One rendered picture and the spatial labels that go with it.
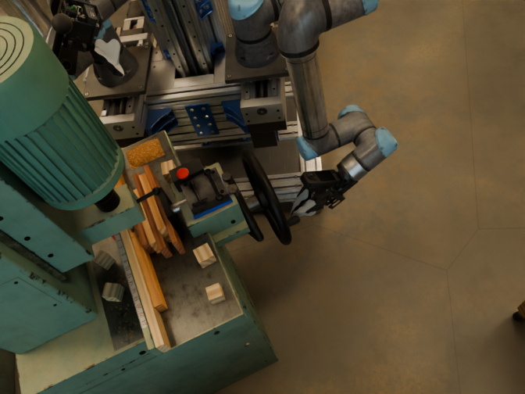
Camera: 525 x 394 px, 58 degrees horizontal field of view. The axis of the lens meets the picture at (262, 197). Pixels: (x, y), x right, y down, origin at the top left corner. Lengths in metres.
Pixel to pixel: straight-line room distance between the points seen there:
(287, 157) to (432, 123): 0.77
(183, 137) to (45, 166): 1.09
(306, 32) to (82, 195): 0.58
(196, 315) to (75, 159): 0.46
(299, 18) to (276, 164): 1.08
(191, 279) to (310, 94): 0.54
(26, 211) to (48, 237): 0.10
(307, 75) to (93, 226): 0.60
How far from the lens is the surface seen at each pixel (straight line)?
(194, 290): 1.12
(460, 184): 2.30
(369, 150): 1.31
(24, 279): 1.07
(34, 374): 1.35
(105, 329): 1.29
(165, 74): 1.81
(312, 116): 1.25
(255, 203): 1.27
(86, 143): 0.86
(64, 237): 1.04
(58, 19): 0.94
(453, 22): 2.99
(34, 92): 0.76
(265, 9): 1.49
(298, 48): 1.12
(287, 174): 2.02
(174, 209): 1.16
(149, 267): 1.14
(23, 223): 0.98
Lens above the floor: 1.91
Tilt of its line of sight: 58 degrees down
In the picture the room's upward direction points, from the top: 17 degrees counter-clockwise
